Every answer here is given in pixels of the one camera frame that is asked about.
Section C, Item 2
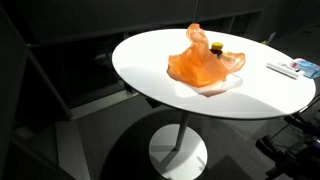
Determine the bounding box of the orange plastic bag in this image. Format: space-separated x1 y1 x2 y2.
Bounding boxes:
167 23 246 88

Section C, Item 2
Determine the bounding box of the dark bottle with yellow cap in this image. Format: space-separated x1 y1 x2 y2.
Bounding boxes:
210 42 223 57

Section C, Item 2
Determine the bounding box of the white flat remote box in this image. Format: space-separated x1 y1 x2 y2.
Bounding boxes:
266 62 304 79

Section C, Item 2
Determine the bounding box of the blue tissue packet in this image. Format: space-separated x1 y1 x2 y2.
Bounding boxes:
290 58 320 79

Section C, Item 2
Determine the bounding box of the white round pedestal table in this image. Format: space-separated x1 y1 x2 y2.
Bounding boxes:
112 29 316 180

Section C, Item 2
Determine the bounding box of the black camera tripod stand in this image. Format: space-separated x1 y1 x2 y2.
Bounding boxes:
255 106 320 180

